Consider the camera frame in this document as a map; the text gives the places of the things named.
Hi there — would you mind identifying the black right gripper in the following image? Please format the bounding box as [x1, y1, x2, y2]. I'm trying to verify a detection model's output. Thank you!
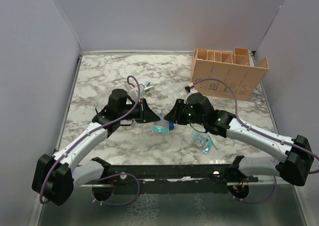
[164, 98, 206, 126]

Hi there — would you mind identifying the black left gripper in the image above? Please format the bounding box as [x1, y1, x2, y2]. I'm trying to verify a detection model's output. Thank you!
[119, 98, 160, 124]

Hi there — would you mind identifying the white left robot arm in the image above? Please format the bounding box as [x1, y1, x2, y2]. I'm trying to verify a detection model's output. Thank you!
[31, 89, 160, 206]

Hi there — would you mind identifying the clear plastic kit box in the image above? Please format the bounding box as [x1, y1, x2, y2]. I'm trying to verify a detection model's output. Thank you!
[92, 86, 140, 125]

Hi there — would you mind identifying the white blue nail clipper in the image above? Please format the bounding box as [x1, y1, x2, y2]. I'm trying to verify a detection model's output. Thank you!
[143, 81, 153, 91]

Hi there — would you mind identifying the clear bandage packet teal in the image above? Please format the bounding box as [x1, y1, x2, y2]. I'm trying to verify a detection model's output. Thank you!
[190, 130, 222, 155]

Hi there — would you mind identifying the peach plastic organizer basket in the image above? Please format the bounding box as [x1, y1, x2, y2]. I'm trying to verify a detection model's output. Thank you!
[190, 47, 269, 101]

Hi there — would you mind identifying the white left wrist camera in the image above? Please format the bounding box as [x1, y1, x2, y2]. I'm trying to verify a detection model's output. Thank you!
[127, 84, 145, 101]

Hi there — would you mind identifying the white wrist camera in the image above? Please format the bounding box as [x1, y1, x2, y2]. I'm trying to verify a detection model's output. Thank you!
[127, 84, 145, 101]
[185, 83, 198, 99]

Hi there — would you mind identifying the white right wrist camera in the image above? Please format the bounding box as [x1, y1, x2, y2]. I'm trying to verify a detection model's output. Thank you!
[185, 83, 198, 99]

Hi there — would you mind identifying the black mounting rail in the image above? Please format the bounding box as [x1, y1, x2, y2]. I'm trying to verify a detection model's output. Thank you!
[92, 164, 258, 199]

